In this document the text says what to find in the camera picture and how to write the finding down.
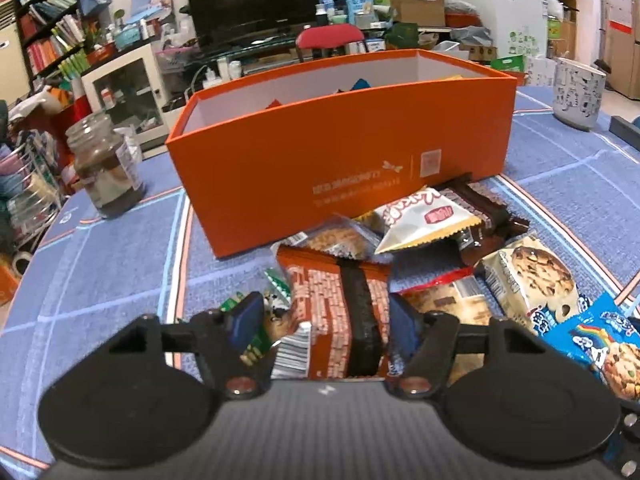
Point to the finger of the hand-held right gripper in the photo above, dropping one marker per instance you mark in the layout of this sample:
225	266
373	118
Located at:
625	130

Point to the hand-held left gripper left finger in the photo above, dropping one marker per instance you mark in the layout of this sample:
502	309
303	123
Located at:
247	322

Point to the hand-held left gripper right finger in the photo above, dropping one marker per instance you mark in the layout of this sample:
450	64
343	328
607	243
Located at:
402	327

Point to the brown brick-patterned snack packet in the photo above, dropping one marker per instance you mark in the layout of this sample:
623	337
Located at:
325	300

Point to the orange cardboard box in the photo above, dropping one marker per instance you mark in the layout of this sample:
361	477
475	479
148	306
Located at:
300	170

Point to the green snack packet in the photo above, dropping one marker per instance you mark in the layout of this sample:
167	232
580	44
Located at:
277	310

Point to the red and brown snack packet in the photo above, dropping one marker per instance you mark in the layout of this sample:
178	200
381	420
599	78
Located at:
450	300

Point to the white patterned cup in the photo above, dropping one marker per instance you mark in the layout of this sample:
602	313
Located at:
580	95

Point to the large cardboard box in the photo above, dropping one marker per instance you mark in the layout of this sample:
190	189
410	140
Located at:
620	35

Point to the clear cracker packet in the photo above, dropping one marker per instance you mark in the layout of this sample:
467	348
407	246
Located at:
340	240

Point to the cream packet with red label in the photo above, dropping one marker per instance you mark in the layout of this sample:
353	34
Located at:
420	220

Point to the dark brown chocolate packet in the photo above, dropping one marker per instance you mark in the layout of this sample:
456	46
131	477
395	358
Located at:
490	215

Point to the white cookie packet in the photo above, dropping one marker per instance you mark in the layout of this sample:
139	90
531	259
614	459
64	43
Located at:
535	270

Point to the blue checked tablecloth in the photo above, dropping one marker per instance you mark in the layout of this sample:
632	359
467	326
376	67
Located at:
100	285

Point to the white chest freezer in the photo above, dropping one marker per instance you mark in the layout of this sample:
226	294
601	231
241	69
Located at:
505	15

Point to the glass jar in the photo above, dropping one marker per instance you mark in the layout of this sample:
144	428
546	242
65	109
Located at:
107	175

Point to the tape roll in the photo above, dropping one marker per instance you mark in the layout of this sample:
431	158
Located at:
15	264

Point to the dark green bag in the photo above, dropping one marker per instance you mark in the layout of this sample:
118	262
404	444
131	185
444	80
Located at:
402	37

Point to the orange carton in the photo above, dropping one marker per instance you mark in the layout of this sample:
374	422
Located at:
6	285

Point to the black glass television stand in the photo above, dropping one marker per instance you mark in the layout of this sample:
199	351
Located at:
260	55

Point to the blue and white carton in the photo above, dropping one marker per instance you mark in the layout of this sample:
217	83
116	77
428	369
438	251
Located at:
360	2

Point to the white glass-door cabinet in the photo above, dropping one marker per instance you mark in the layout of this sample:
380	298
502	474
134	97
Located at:
120	55

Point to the red chair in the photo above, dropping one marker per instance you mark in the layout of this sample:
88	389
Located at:
330	37

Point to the blue picture board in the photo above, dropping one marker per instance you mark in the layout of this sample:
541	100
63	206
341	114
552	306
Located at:
150	0

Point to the bookshelf with books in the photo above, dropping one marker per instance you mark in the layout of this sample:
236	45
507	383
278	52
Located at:
45	35

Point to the blue paper bag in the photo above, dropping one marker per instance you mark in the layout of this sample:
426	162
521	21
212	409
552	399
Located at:
92	0

